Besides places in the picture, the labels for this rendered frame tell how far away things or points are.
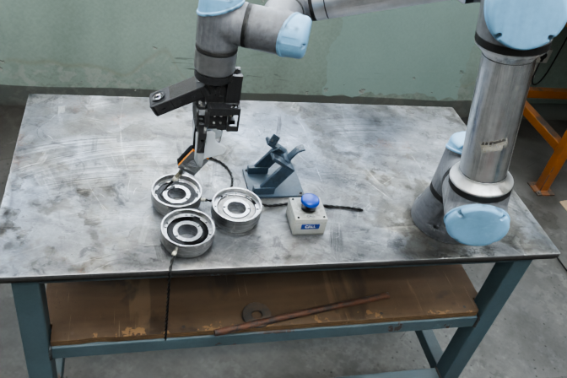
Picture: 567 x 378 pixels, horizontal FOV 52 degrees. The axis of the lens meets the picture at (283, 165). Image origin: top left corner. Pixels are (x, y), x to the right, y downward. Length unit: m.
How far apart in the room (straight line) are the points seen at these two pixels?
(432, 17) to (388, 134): 1.51
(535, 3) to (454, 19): 2.21
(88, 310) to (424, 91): 2.35
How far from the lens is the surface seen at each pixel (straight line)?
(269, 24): 0.98
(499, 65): 0.99
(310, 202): 1.21
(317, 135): 1.53
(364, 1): 1.07
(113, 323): 1.37
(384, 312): 1.49
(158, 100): 1.09
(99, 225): 1.22
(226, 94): 1.08
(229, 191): 1.26
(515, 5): 0.92
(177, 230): 1.17
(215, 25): 0.99
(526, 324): 2.46
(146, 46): 2.80
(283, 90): 3.00
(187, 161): 1.17
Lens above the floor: 1.66
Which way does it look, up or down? 38 degrees down
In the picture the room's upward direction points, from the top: 12 degrees clockwise
